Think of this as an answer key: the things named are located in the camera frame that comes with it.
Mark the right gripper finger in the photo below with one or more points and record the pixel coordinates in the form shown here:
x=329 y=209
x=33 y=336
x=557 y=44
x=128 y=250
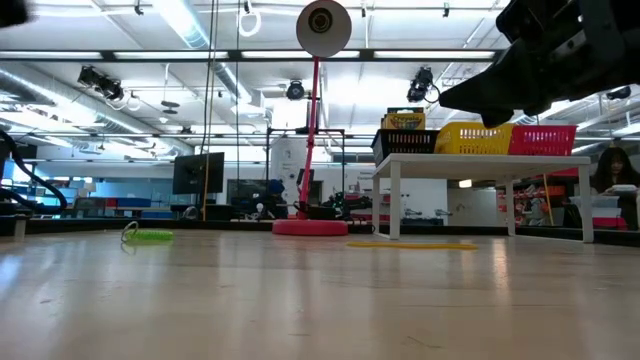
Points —
x=475 y=95

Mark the yellow plastic basket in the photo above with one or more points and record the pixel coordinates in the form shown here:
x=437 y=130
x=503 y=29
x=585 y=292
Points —
x=475 y=140

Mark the red plastic basket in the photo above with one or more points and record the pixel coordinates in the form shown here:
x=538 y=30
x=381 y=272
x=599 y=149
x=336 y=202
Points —
x=542 y=140

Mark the yellow green crayon box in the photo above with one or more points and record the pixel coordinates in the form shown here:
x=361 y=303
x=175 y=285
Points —
x=404 y=121

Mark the black plastic basket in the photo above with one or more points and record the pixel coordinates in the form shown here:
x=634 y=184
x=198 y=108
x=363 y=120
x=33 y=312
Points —
x=405 y=145

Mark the black background robot arm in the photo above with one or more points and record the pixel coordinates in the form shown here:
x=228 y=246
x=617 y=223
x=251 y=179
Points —
x=350 y=202

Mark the red desk lamp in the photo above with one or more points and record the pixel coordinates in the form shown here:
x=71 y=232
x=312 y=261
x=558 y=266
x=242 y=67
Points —
x=310 y=227

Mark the white perforated shelf riser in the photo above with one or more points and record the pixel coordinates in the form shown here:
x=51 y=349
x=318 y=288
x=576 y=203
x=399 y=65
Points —
x=475 y=165

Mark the person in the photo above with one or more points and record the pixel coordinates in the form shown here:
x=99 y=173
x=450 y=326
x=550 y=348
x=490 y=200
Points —
x=275 y=192
x=615 y=167

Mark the black computer monitor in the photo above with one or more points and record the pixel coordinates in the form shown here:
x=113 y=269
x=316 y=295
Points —
x=197 y=172

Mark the green coil wristband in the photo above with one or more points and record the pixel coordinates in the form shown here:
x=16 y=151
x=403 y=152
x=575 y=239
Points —
x=150 y=235

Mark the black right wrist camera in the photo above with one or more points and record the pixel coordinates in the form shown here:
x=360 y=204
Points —
x=530 y=20

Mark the black ceiling-mounted camera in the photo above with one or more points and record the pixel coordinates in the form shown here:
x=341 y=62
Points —
x=420 y=85
x=619 y=93
x=295 y=91
x=100 y=82

